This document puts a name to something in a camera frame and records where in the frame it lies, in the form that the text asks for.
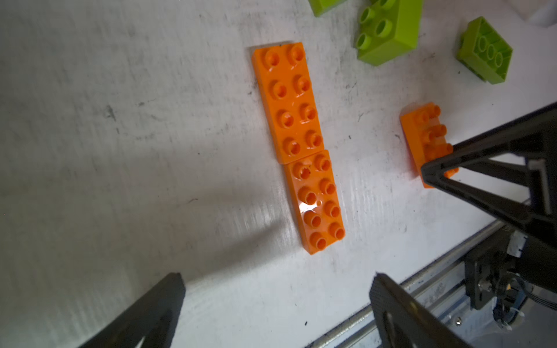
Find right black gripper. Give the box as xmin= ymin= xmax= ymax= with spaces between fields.
xmin=420 ymin=104 xmax=556 ymax=310

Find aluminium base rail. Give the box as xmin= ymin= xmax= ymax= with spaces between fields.
xmin=401 ymin=222 xmax=556 ymax=347

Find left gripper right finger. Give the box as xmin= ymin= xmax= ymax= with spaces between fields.
xmin=369 ymin=273 xmax=469 ymax=347

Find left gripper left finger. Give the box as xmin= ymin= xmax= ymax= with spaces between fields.
xmin=81 ymin=273 xmax=186 ymax=347

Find small green lego brick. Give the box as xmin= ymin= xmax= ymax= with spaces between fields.
xmin=456 ymin=17 xmax=513 ymax=85

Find green lego brick centre left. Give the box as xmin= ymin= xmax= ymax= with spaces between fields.
xmin=355 ymin=0 xmax=424 ymax=66

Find green lego brick centre top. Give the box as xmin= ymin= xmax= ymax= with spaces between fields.
xmin=308 ymin=0 xmax=346 ymax=17

